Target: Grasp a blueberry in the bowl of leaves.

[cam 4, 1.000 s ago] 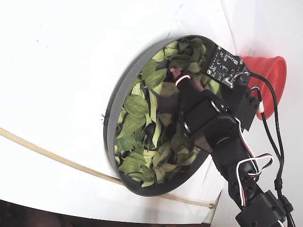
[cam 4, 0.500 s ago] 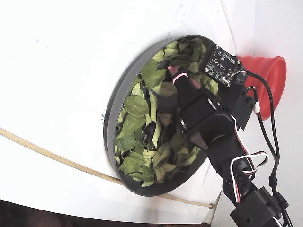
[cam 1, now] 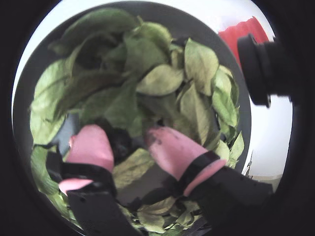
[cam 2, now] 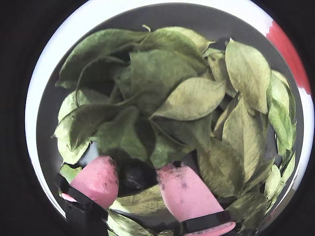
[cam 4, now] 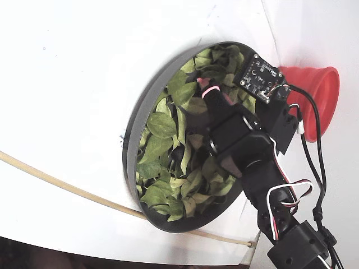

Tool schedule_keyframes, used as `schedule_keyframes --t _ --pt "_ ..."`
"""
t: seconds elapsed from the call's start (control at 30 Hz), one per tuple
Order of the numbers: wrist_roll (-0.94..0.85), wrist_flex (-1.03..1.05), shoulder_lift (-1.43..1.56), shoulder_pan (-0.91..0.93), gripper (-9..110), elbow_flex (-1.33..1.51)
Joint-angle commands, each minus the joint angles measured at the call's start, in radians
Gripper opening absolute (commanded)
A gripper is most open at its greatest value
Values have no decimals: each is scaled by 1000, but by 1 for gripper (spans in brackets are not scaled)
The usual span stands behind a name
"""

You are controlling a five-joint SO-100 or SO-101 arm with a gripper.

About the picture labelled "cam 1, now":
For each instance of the gripper finger with pink tip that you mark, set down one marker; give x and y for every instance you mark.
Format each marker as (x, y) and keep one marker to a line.
(91, 147)
(177, 150)

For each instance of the dark blueberry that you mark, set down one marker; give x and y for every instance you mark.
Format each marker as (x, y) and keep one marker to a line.
(120, 145)

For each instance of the dark grey round bowl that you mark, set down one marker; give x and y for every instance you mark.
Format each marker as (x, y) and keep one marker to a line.
(192, 27)

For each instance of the green leaf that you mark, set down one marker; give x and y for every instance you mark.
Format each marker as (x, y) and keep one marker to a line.
(49, 81)
(194, 113)
(105, 19)
(157, 207)
(160, 79)
(200, 66)
(225, 98)
(145, 49)
(236, 147)
(133, 167)

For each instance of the red collapsible silicone cup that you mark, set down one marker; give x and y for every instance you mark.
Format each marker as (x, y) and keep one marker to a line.
(231, 37)

